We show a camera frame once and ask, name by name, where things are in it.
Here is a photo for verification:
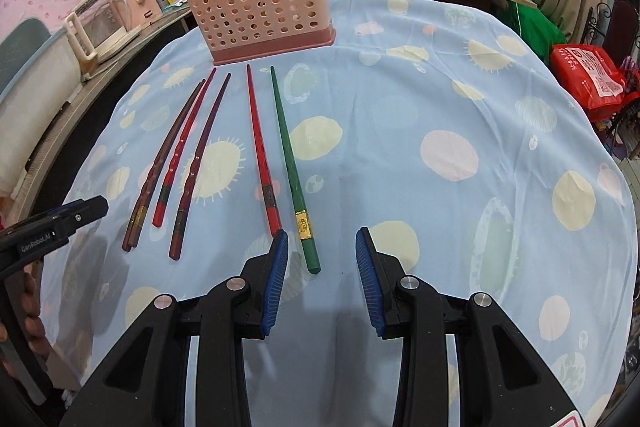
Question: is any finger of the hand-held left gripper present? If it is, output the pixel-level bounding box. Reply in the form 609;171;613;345
50;198;109;236
37;195;101;221

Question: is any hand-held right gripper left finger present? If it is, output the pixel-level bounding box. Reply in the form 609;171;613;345
59;229;290;427

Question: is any teal plastic panel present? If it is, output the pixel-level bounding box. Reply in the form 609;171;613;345
0;18;51;102

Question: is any green plastic bag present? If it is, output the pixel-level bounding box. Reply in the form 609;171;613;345
500;2;556;52

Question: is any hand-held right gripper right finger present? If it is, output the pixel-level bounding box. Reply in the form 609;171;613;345
355;227;583;427

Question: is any white plastic tub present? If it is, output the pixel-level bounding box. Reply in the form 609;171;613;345
0;27;86;198

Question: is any person's left hand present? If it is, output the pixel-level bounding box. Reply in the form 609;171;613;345
19;259;54;359

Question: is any blue dotted tablecloth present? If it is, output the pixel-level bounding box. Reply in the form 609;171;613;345
65;0;640;427

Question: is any green chopstick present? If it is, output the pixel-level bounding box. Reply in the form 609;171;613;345
269;66;322;275

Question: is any dark red chopstick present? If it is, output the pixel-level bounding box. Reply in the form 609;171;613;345
121;79;203;253
169;73;232;262

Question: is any pink perforated utensil basket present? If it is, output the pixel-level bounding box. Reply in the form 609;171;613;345
181;0;337;66

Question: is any glass kettle white base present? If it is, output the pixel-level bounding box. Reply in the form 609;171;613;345
65;0;143;80

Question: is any red plastic bag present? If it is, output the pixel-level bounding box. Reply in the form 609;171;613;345
550;43;628;122

